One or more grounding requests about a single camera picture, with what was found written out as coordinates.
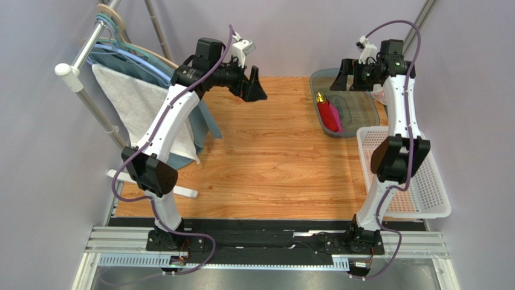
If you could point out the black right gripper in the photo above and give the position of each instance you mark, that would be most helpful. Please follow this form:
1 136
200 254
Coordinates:
359 76

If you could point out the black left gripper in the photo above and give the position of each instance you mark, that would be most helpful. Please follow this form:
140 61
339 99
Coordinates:
248 90

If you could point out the red paper napkin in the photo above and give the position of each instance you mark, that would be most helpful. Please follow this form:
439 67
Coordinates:
326 115

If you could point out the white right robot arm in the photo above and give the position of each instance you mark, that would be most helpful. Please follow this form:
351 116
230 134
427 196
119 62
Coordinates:
397 159

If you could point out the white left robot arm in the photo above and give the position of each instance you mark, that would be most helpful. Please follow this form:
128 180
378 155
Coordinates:
147 161

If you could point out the white mesh laundry bag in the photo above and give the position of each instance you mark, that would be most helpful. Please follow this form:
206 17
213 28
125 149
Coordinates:
378 94

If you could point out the translucent teal plastic tray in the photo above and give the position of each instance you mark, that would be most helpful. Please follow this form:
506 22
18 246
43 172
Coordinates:
355 109

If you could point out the pink item in tray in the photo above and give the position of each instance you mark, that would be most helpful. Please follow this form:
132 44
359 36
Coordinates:
336 117

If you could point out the teal blue hanging garment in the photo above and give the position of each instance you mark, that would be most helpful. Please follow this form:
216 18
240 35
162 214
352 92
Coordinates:
137 85

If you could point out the white terry towel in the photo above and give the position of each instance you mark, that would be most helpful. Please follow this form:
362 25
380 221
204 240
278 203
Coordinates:
138 106

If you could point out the light blue plastic hanger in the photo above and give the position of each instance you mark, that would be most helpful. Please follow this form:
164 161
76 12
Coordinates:
118 63

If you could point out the white clothes rack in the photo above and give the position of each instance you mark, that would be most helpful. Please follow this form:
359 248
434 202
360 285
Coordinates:
100 112

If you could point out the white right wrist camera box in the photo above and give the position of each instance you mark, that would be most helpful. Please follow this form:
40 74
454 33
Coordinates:
368 51

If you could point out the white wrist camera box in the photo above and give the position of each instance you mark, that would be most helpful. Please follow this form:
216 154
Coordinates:
368 51
241 48

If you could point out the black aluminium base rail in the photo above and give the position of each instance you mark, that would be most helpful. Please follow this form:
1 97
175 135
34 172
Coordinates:
259 244

